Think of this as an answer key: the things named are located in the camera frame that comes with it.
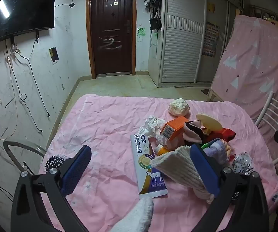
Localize pink wrinkled blanket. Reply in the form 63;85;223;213
39;94;278;232

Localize person's left hand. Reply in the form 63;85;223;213
110;196;154;232

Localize brown and pink sock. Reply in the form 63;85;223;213
183;120;211;147

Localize hanging black bags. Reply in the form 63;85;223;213
149;0;164;31

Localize fuzzy purple plush toy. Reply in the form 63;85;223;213
203;138;233;166

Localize white tissue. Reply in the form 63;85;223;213
137;115;168;148

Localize black flat television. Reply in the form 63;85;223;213
0;0;56;44

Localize colourful wall chart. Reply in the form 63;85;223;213
202;22;220;57

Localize cream paper ball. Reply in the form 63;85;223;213
168;98;190;116

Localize black and yellow wall sticker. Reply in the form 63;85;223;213
49;48;59;65

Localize small bottle with orange cap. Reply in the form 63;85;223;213
154;144;176;156

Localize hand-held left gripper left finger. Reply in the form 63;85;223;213
10;145;93;232

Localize silver foil wrapper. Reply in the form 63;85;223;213
231;152;254;176

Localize pink tree-print curtain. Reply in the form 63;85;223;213
212;14;278;136

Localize grey curved metal frame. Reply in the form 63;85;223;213
3;140;48;176

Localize cream ribbed knitted cloth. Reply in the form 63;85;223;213
149;145;217;203

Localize white slatted wardrobe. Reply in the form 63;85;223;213
147;0;239;88

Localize round wooden brush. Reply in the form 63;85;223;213
196;113;223;136

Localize milk powder sachet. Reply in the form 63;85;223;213
130;133;168;199

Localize dark brown door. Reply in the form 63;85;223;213
86;0;138;79

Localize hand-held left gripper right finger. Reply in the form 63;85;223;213
189;143;270;232

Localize white metal chair orange seat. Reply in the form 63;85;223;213
254;91;278;174

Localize red snack packet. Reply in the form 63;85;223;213
203;128;236;143

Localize orange cardboard box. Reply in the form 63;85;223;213
160;116;190;150

